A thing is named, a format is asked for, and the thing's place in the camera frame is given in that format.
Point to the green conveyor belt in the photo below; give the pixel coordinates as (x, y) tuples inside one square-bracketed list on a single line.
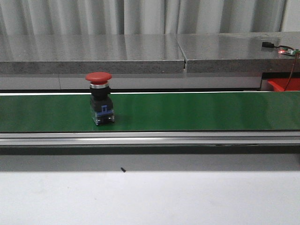
[(154, 112)]

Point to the aluminium conveyor frame rail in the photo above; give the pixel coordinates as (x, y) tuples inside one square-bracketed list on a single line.
[(180, 138)]

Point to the grey stone countertop left slab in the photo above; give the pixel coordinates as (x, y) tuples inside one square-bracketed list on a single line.
[(82, 54)]

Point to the grey stone countertop right slab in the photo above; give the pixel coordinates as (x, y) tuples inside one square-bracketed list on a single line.
[(236, 52)]

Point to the small green circuit board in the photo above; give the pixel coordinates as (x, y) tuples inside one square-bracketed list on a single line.
[(289, 51)]

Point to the white cabinet front panel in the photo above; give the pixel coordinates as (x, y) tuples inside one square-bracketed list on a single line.
[(221, 80)]

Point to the red plastic tray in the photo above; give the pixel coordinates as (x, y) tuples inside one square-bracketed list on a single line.
[(284, 84)]

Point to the grey pleated curtain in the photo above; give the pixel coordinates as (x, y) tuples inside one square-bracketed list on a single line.
[(91, 17)]

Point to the grey stone countertop slab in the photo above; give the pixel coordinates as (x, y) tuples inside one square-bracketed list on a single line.
[(82, 54), (236, 52)]

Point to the black connector plug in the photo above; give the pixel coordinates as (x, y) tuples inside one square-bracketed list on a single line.
[(268, 45)]

